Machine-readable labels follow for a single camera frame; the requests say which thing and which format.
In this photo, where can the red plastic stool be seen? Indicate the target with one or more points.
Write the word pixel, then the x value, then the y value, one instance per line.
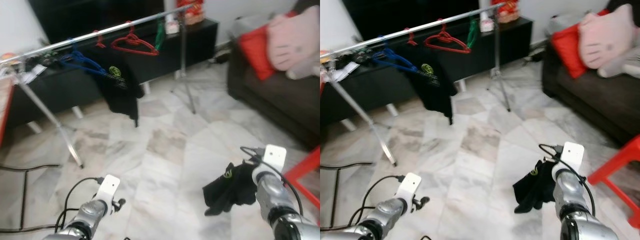
pixel 617 172
pixel 302 172

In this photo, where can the green plastic hanger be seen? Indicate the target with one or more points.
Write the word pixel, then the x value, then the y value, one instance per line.
pixel 160 36
pixel 472 34

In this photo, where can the red doll figurine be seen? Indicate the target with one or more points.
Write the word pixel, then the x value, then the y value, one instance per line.
pixel 507 11
pixel 192 12

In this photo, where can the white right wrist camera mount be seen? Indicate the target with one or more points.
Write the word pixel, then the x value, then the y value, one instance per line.
pixel 571 153
pixel 274 156

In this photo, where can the small white pink container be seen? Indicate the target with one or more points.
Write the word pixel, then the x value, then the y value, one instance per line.
pixel 171 26
pixel 485 23

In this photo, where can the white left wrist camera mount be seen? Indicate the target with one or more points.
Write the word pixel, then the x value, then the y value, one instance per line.
pixel 108 187
pixel 411 185

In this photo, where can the pink cat face pillow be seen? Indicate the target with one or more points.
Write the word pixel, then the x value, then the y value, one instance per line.
pixel 295 42
pixel 607 40

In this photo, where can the red cushion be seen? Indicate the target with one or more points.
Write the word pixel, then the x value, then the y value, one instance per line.
pixel 255 52
pixel 570 50

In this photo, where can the black fonemax print shirt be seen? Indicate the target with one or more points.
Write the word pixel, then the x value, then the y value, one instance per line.
pixel 435 87
pixel 120 90

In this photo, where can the blue plastic hanger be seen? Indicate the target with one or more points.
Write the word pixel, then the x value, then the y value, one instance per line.
pixel 395 59
pixel 82 62

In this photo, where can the silver metal clothes rack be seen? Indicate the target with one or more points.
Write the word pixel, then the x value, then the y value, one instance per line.
pixel 100 34
pixel 415 32

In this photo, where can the black garment neon green print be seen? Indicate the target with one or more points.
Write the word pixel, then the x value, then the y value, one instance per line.
pixel 227 187
pixel 535 185

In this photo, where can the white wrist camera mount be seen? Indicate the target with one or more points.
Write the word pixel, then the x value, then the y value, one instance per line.
pixel 571 153
pixel 411 185
pixel 274 156
pixel 108 187

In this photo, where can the black TV console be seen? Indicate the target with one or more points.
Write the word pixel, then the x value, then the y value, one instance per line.
pixel 505 42
pixel 190 45

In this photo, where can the black flat television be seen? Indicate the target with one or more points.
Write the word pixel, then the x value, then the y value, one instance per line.
pixel 95 15
pixel 410 12

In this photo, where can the red plastic hanger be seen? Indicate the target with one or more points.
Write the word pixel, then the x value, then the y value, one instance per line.
pixel 446 43
pixel 99 41
pixel 410 38
pixel 132 46

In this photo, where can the dark grey fabric sofa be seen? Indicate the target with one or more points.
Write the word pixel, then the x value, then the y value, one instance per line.
pixel 270 95
pixel 590 95

